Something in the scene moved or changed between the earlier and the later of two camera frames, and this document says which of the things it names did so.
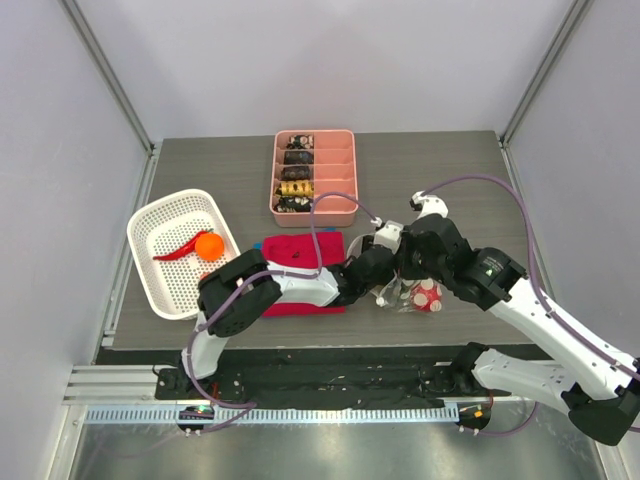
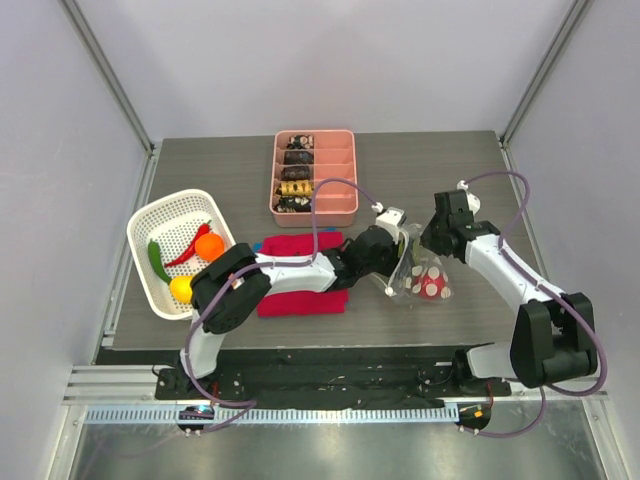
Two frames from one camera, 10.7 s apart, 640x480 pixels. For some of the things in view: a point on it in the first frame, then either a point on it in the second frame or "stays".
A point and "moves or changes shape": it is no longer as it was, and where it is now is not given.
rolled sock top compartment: [300, 141] stays
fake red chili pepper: [185, 250] moves or changes shape
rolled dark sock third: [296, 173] stays
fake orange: [209, 247] stays
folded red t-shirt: [297, 251] stays
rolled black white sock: [294, 204] stays
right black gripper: [413, 267] to [430, 237]
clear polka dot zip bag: [395, 294] moves or changes shape
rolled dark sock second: [298, 157] stays
